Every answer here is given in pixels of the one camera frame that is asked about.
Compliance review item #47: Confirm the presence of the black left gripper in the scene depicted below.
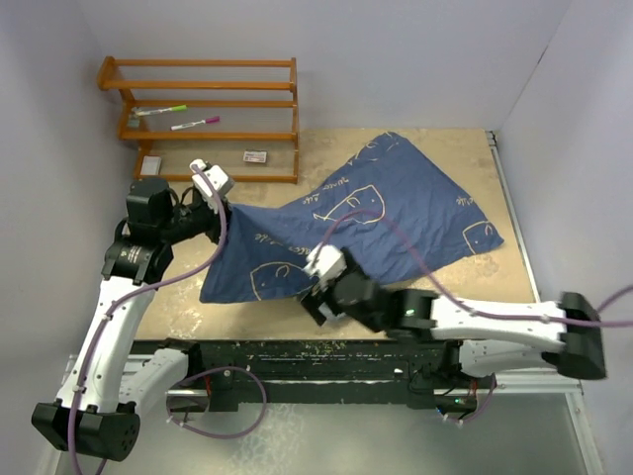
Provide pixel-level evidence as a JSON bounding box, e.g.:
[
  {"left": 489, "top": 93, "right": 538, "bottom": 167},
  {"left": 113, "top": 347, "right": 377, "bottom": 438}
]
[{"left": 158, "top": 194, "right": 245, "bottom": 244}]

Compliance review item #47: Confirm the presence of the blue pillowcase with yellow drawings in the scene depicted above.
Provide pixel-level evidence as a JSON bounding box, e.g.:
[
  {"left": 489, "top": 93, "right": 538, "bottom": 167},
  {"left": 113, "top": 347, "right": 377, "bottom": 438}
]
[{"left": 200, "top": 132, "right": 503, "bottom": 304}]

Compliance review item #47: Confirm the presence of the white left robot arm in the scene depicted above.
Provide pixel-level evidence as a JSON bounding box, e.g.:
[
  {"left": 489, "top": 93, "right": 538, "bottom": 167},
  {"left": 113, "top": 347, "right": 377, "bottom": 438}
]
[{"left": 32, "top": 171, "right": 233, "bottom": 462}]

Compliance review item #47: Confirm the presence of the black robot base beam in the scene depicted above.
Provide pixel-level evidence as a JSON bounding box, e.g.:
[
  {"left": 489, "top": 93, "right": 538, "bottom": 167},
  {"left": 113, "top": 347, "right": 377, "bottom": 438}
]
[{"left": 133, "top": 337, "right": 496, "bottom": 412}]

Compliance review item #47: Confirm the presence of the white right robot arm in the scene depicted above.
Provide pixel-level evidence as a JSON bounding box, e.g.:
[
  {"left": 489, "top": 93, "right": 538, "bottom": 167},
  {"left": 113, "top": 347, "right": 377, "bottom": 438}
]
[{"left": 302, "top": 244, "right": 606, "bottom": 387}]

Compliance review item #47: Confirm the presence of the small white box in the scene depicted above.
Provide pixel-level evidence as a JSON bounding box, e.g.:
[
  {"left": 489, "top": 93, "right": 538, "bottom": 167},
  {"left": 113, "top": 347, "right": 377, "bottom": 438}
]
[{"left": 139, "top": 155, "right": 162, "bottom": 175}]

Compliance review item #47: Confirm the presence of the pink capped marker pen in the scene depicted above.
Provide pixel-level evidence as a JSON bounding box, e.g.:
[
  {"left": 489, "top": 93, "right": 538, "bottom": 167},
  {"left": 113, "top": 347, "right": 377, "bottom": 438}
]
[{"left": 170, "top": 116, "right": 221, "bottom": 132}]

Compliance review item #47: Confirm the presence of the orange wooden shelf rack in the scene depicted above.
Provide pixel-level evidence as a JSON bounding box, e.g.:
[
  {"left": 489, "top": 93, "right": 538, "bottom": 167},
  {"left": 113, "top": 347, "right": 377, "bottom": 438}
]
[{"left": 97, "top": 55, "right": 300, "bottom": 184}]

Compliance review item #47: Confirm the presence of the green capped marker pen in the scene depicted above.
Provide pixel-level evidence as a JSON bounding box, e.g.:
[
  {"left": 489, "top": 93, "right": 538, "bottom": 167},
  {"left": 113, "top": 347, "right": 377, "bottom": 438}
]
[{"left": 133, "top": 105, "right": 188, "bottom": 117}]

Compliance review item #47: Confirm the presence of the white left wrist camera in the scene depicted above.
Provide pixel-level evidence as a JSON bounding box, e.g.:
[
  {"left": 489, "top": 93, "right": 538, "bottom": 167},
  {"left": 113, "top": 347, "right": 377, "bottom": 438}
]
[{"left": 189, "top": 158, "right": 234, "bottom": 214}]

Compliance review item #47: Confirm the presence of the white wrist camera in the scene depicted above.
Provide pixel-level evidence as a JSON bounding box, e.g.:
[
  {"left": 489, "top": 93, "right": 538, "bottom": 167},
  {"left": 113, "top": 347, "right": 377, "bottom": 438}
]
[
  {"left": 189, "top": 158, "right": 234, "bottom": 214},
  {"left": 303, "top": 242, "right": 346, "bottom": 285}
]

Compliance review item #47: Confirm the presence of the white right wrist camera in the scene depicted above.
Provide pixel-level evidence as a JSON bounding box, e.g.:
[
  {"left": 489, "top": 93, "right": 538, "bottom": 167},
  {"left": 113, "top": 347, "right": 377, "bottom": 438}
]
[{"left": 303, "top": 242, "right": 346, "bottom": 285}]

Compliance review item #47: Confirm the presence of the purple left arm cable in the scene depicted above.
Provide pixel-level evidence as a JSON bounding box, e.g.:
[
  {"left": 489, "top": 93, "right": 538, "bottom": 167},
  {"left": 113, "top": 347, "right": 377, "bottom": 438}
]
[{"left": 67, "top": 165, "right": 229, "bottom": 475}]

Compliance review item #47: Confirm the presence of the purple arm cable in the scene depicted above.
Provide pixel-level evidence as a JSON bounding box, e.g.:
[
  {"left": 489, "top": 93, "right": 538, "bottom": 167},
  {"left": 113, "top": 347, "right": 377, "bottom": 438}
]
[
  {"left": 67, "top": 165, "right": 229, "bottom": 475},
  {"left": 316, "top": 208, "right": 633, "bottom": 329}
]

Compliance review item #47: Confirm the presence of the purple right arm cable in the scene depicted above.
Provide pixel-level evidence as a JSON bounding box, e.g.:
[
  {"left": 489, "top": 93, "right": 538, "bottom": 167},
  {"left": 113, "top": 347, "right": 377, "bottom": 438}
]
[{"left": 316, "top": 208, "right": 633, "bottom": 329}]

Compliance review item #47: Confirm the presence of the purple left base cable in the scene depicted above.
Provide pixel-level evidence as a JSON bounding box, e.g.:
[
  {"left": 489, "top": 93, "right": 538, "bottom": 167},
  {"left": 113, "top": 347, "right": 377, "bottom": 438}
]
[{"left": 165, "top": 363, "right": 269, "bottom": 439}]

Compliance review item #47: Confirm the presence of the aluminium table edge rail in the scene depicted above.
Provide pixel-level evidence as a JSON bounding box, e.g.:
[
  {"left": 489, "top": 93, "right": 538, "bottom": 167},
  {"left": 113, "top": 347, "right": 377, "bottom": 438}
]
[{"left": 485, "top": 131, "right": 584, "bottom": 395}]

